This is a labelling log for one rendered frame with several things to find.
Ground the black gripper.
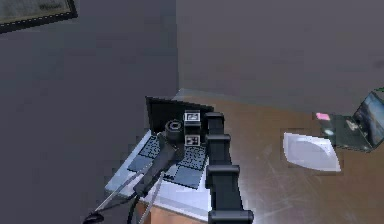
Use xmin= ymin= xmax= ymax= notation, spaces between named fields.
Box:
xmin=82 ymin=119 xmax=186 ymax=224

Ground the silver laptop with black screen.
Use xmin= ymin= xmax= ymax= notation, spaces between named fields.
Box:
xmin=104 ymin=95 xmax=215 ymax=223

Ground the white plate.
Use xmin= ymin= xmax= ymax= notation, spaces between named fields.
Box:
xmin=282 ymin=131 xmax=342 ymax=173

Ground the dark green laptop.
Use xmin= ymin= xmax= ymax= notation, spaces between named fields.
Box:
xmin=315 ymin=91 xmax=384 ymax=153

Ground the black framed wall picture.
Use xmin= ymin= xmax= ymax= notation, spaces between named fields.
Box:
xmin=0 ymin=0 xmax=79 ymax=35

